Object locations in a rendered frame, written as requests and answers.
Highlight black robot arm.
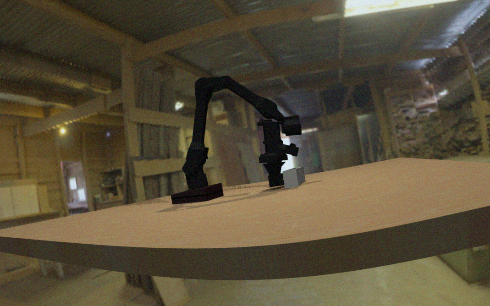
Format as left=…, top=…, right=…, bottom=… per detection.
left=182, top=76, right=302, bottom=191

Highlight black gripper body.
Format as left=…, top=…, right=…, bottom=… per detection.
left=259, top=137, right=288, bottom=164

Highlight black two-prong plug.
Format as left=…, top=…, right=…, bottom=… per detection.
left=268, top=173, right=284, bottom=187

